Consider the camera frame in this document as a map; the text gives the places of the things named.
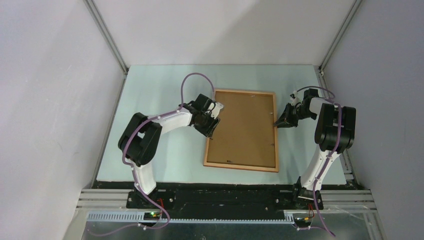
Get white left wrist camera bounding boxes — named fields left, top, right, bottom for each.
left=210, top=101, right=224, bottom=119

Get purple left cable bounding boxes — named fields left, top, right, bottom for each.
left=88, top=72, right=216, bottom=238

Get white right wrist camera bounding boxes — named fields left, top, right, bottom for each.
left=290, top=92, right=302, bottom=106

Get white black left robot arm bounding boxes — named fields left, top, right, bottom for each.
left=118, top=94, right=224, bottom=208

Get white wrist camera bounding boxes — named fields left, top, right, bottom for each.
left=210, top=101, right=224, bottom=119
left=290, top=92, right=302, bottom=106

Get aluminium rail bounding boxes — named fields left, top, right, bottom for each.
left=83, top=0, right=129, bottom=189
left=76, top=189, right=378, bottom=214
left=316, top=0, right=364, bottom=182

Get aluminium rail left side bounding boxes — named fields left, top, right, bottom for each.
left=83, top=0, right=129, bottom=189

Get aluminium front rail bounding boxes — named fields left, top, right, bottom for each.
left=76, top=189, right=378, bottom=214

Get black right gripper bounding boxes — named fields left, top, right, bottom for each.
left=275, top=102, right=318, bottom=128

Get grey slotted cable duct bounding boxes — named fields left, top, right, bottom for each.
left=86, top=211, right=295, bottom=225

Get wooden picture frame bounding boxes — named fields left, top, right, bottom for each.
left=202, top=88, right=280, bottom=173

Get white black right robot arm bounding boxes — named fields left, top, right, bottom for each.
left=273, top=86, right=357, bottom=209

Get aluminium rail right side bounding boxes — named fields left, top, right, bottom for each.
left=316, top=0, right=364, bottom=182

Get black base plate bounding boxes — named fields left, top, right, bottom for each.
left=126, top=189, right=315, bottom=220

